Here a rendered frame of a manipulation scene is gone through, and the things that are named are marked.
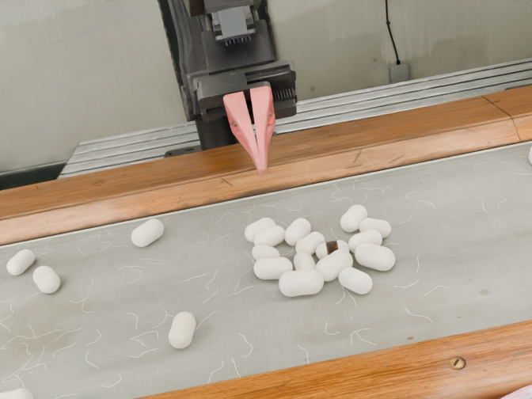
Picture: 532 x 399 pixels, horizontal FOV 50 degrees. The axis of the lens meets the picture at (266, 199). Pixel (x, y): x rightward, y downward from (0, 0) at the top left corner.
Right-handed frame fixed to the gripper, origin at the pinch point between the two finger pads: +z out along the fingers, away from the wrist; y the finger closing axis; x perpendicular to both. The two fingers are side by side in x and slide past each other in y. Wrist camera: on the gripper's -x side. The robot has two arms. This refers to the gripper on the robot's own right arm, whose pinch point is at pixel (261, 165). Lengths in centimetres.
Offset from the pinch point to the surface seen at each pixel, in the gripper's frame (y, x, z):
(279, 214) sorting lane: 0.9, 8.3, 2.2
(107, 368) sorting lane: -15.2, -3.8, 16.7
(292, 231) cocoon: 1.7, 2.5, 6.4
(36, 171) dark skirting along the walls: -104, 183, -109
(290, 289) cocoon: 0.4, -2.4, 13.1
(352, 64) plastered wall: 49, 164, -120
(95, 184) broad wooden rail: -20.9, 14.0, -8.7
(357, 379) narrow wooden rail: 3.3, -11.0, 21.7
